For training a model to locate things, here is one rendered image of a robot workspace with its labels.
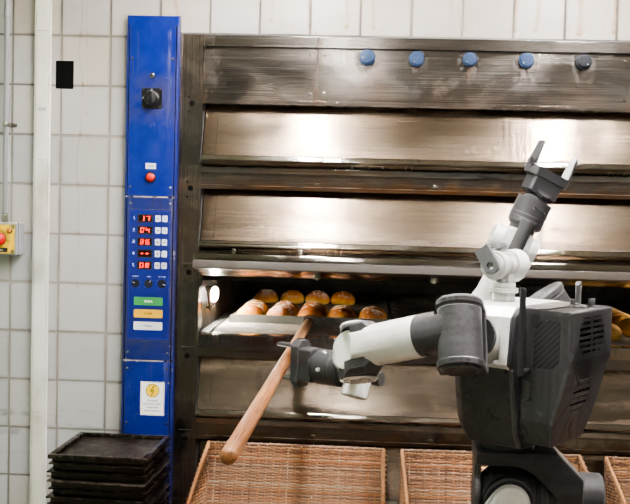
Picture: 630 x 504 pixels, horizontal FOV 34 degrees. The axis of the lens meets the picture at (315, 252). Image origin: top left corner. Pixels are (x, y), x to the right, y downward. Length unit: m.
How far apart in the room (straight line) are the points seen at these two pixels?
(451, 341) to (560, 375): 0.24
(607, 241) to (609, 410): 0.51
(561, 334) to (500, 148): 1.13
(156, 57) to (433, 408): 1.36
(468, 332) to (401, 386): 1.16
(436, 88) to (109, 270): 1.15
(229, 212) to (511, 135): 0.89
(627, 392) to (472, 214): 0.72
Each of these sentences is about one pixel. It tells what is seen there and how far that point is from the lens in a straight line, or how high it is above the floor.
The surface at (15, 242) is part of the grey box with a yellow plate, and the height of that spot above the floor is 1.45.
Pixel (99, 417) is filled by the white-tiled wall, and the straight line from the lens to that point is 3.31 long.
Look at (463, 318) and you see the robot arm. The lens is 2.06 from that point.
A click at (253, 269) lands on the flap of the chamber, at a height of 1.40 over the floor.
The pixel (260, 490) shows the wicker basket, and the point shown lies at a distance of 3.20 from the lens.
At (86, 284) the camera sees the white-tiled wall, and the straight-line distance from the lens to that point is 3.26.
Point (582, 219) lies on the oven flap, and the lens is 3.21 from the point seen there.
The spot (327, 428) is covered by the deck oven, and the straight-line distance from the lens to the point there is 3.21.
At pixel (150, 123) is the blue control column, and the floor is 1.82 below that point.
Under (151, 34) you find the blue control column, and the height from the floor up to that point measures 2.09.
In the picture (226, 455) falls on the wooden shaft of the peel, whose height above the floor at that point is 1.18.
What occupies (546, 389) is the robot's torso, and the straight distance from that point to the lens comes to 2.16.
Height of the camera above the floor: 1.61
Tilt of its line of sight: 3 degrees down
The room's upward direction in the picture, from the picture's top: 2 degrees clockwise
